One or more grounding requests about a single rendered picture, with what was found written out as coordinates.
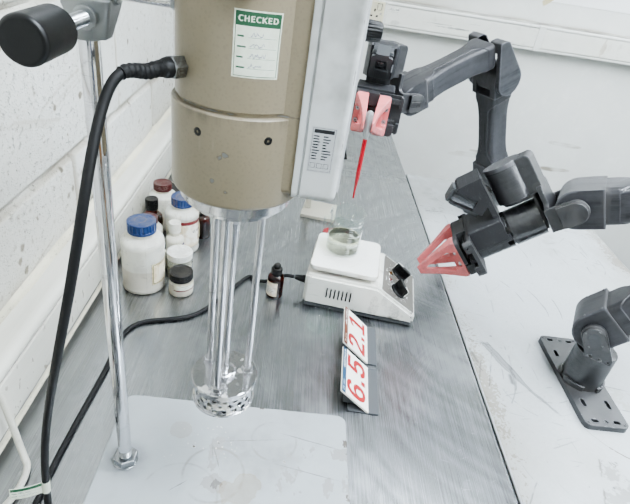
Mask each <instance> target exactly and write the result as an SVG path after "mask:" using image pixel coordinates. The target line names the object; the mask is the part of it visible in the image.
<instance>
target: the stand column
mask: <svg viewBox="0 0 630 504"><path fill-rule="evenodd" d="M78 48H79V59H80V69H81V79H82V89H83V99H84V109H85V119H86V129H87V140H88V138H89V133H90V129H91V124H92V120H93V116H94V112H95V109H96V105H97V102H98V99H99V96H100V93H101V91H102V88H103V86H104V79H103V66H102V53H101V41H83V40H79V39H78ZM92 190H93V200H94V210H95V221H96V231H97V241H98V251H99V261H100V271H101V281H102V291H103V302H104V312H105V322H106V332H107V342H108V352H109V362H110V372H111V383H112V393H113V403H114V413H115V423H116V433H117V443H118V448H117V450H116V452H115V455H114V457H113V463H114V466H115V467H116V468H117V469H118V470H122V471H125V470H129V469H131V468H133V467H134V466H135V465H136V464H137V462H138V450H136V449H135V448H133V447H132V445H131V432H130V419H129V406H128V392H127V379H126V366H125V353H124V340H123V327H122V314H121V301H120V288H119V275H118V262H117V249H116V236H115V223H114V210H113V197H112V183H111V170H110V157H109V144H108V131H107V118H106V119H105V123H104V127H103V131H102V136H101V141H100V146H99V151H98V156H97V162H96V167H95V173H94V179H93V185H92Z"/></svg>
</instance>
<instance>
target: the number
mask: <svg viewBox="0 0 630 504"><path fill-rule="evenodd" d="M346 392H347V393H348V394H349V395H350V396H352V397H353V398H354V399H355V400H356V401H357V402H358V403H360V404H361V405H362V406H363V407H364V408H365V409H366V367H365V366H364V365H363V364H362V363H361V362H360V361H359V360H357V359H356V358H355V357H354V356H353V355H352V354H351V353H350V352H349V351H348V350H347V372H346Z"/></svg>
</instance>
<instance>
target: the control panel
mask: <svg viewBox="0 0 630 504"><path fill-rule="evenodd" d="M395 265H396V263H395V262H393V261H392V260H391V259H390V258H388V257H387V256H386V255H385V258H384V272H383V285H382V290H383V291H385V292H386V293H387V294H389V295H390V296H391V297H393V298H394V299H395V300H396V301H398V302H399V303H400V304H402V305H403V306H404V307H406V308H407V309H408V310H409V311H411V312H412V313H413V277H412V276H411V275H410V276H409V277H408V278H407V279H406V280H405V281H404V283H405V285H406V287H407V289H408V290H409V294H408V295H406V297H405V298H404V299H402V298H399V297H398V296H397V295H396V294H395V293H394V292H393V290H392V284H394V283H396V282H397V281H398V280H399V279H398V278H397V277H396V276H395V275H394V273H393V271H392V269H393V267H394V266H395ZM389 271H391V272H392V273H393V274H390V272H389ZM389 277H391V278H392V281H391V280H390V279H389Z"/></svg>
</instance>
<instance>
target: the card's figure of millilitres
mask: <svg viewBox="0 0 630 504"><path fill-rule="evenodd" d="M348 344H349V345H350V346H351V347H352V348H353V349H354V350H355V351H357V352H358V353H359V354H360V355H361V356H362V357H363V358H364V359H365V360H366V355H365V325H364V324H363V323H362V322H361V321H360V320H359V319H358V318H357V317H356V316H355V315H354V314H353V313H352V312H350V311H349V314H348Z"/></svg>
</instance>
